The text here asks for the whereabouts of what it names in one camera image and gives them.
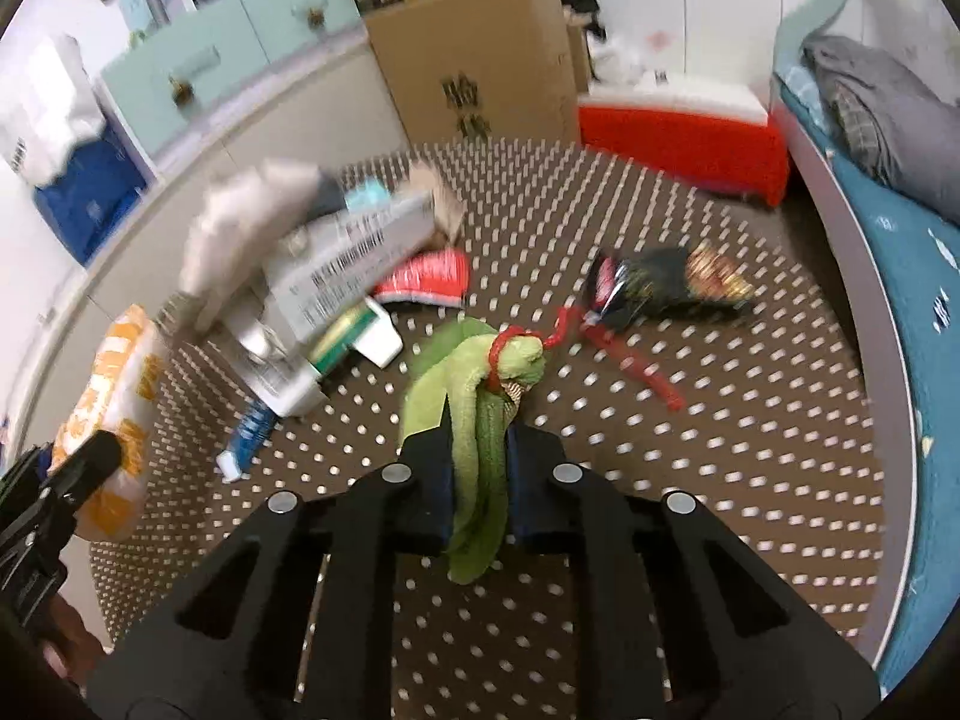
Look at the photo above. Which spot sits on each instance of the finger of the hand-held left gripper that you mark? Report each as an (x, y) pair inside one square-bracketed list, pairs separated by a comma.
[(86, 465)]

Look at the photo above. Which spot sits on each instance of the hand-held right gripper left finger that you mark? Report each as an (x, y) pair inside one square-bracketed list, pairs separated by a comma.
[(424, 487)]

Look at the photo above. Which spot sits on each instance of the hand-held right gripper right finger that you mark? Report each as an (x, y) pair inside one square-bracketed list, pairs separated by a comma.
[(529, 495)]

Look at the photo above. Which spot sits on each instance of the green plush turtle toy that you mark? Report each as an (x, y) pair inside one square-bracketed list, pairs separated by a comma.
[(469, 390)]

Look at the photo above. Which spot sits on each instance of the yellow and white carton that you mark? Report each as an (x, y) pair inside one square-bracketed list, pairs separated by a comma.
[(352, 337)]

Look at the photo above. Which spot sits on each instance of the tan paper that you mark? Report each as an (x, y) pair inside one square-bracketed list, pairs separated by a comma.
[(439, 199)]

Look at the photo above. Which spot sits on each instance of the orange and white packet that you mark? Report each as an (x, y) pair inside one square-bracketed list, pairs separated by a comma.
[(112, 390)]

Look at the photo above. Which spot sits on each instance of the blue and white tube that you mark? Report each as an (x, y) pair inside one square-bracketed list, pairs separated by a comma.
[(251, 439)]

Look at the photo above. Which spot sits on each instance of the white paper carton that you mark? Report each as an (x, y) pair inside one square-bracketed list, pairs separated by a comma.
[(277, 382)]

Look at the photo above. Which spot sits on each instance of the brown dotted tablecloth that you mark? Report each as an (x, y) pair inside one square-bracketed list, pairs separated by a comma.
[(712, 465)]

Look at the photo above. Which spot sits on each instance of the red and white packet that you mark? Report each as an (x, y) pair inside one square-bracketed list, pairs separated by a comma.
[(424, 277)]

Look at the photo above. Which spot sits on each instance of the long white barcode box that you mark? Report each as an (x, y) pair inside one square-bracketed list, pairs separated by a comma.
[(352, 255)]

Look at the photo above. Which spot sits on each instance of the black snack packet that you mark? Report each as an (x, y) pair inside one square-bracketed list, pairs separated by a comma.
[(660, 285)]

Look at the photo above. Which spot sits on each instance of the blue and white bag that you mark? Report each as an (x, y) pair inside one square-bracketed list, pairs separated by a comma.
[(82, 187)]

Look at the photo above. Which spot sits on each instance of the beige crumpled cloth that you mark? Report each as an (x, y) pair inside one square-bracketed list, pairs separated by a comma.
[(240, 225)]

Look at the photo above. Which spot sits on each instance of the light blue packet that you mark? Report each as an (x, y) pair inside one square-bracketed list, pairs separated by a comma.
[(366, 193)]

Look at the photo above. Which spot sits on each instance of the red storage box white lid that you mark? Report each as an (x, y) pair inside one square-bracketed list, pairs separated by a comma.
[(675, 142)]

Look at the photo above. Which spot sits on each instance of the large cardboard box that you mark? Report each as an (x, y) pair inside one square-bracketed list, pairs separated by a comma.
[(480, 52)]

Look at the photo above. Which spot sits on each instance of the bed with blue sheet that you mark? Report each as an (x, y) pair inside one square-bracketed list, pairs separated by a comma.
[(900, 255)]

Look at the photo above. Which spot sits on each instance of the mint green drawer cabinet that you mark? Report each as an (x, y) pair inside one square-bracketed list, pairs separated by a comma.
[(225, 45)]

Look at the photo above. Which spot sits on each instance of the white cloth pile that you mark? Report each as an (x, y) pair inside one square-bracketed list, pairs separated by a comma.
[(622, 60)]

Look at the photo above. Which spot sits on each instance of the grey blanket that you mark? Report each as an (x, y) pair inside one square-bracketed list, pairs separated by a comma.
[(885, 90)]

